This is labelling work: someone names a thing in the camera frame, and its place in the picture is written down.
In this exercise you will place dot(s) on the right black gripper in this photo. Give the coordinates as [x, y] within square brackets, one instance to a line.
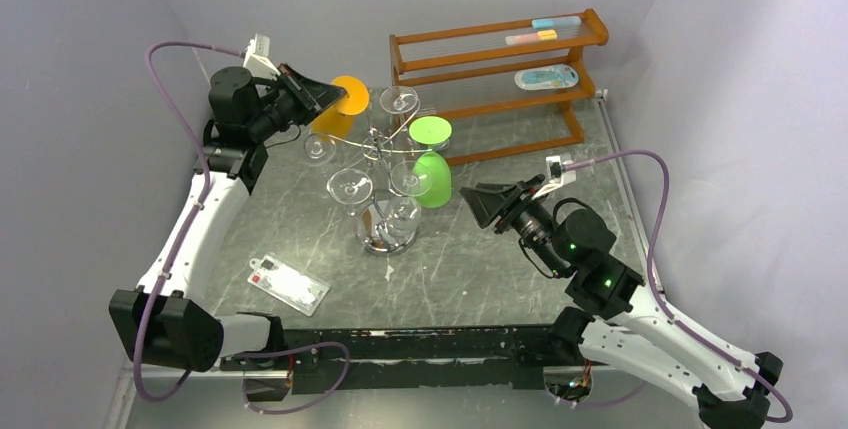
[506, 207]

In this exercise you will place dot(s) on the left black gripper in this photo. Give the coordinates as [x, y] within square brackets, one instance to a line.
[313, 97]

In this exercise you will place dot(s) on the orange plastic wine glass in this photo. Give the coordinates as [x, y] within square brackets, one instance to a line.
[338, 120]

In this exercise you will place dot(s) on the green plastic wine glass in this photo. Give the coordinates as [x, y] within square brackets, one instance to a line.
[433, 133]

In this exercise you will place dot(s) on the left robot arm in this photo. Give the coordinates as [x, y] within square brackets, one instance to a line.
[163, 320]

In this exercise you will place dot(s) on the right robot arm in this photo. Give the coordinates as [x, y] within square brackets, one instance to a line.
[615, 317]

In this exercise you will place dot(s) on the chrome wine glass rack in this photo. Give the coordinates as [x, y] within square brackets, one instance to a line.
[376, 151]

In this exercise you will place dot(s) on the orange wooden shelf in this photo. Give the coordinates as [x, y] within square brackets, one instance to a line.
[466, 75]

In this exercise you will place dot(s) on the white blue blister pack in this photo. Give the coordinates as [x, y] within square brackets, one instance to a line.
[553, 77]

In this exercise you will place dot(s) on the white packaged card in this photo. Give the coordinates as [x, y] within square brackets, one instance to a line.
[287, 284]

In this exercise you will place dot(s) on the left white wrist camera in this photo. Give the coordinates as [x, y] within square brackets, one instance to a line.
[257, 58]

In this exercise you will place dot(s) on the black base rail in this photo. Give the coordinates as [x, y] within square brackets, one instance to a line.
[517, 356]

